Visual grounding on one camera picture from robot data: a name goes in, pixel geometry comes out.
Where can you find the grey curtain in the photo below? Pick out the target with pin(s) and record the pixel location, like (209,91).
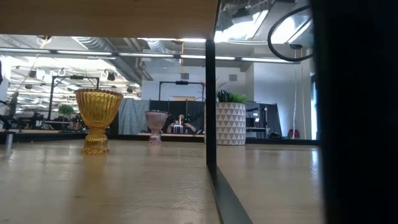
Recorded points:
(133,115)

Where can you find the amber glass candle holder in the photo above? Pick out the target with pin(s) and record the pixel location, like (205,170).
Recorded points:
(98,109)

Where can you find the plant in white patterned pot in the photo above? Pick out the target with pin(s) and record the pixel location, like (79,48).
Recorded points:
(230,124)

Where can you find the small green potted plant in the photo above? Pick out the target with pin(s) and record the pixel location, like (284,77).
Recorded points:
(66,109)

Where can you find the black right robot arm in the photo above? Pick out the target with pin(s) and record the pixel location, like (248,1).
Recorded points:
(357,124)

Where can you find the black equipment rack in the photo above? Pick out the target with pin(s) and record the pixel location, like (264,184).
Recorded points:
(273,118)

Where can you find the black curtain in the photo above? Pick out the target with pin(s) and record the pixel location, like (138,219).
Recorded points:
(174,107)

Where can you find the pink glass candle holder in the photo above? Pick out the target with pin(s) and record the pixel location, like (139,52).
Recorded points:
(156,119)

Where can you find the raised wooden shelf black legs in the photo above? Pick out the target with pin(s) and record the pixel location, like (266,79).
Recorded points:
(93,18)

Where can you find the small white stand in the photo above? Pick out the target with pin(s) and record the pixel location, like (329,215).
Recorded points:
(178,129)

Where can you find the long ceiling light bar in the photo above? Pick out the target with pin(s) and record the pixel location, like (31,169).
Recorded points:
(146,55)

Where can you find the black gantry frame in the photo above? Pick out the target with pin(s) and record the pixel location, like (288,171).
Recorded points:
(182,82)
(76,77)

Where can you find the red chair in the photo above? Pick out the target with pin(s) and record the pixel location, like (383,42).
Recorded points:
(293,133)

